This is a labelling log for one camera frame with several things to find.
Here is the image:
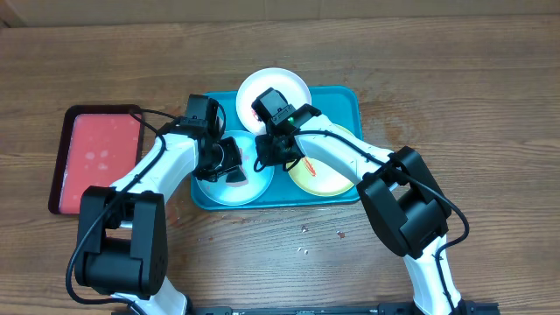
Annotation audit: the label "green and orange sponge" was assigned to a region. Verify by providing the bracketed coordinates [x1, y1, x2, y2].
[226, 167, 248, 187]

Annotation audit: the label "light blue plate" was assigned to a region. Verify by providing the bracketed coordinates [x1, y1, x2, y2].
[191, 130, 274, 210]

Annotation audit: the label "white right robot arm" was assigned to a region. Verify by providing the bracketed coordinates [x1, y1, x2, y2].
[252, 88, 461, 314]

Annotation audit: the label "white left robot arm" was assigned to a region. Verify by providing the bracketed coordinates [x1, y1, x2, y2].
[65, 94, 246, 315]

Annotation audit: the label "blue plastic tray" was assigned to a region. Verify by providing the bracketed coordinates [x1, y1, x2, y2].
[206, 86, 363, 211]

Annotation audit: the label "red water tray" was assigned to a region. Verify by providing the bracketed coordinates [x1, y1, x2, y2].
[47, 104, 144, 215]

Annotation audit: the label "yellow-green plate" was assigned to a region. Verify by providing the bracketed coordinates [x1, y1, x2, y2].
[284, 123, 367, 198]

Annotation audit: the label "white plate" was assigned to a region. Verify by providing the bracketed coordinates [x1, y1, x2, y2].
[235, 67, 312, 135]

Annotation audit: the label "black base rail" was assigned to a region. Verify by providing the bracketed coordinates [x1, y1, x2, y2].
[111, 300, 500, 315]

